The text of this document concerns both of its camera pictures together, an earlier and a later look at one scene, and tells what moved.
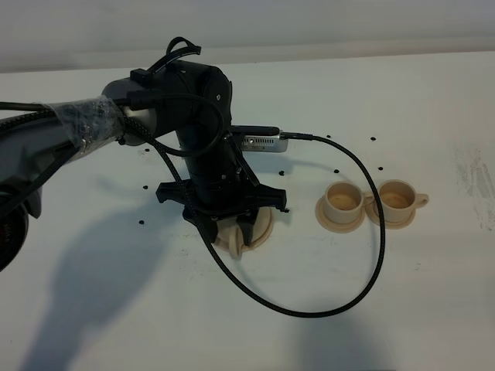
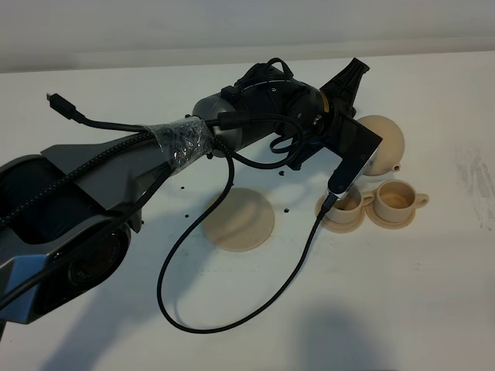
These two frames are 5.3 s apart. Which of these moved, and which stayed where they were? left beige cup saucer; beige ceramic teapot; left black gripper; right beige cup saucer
Moved: beige ceramic teapot; left black gripper
Stayed: right beige cup saucer; left beige cup saucer
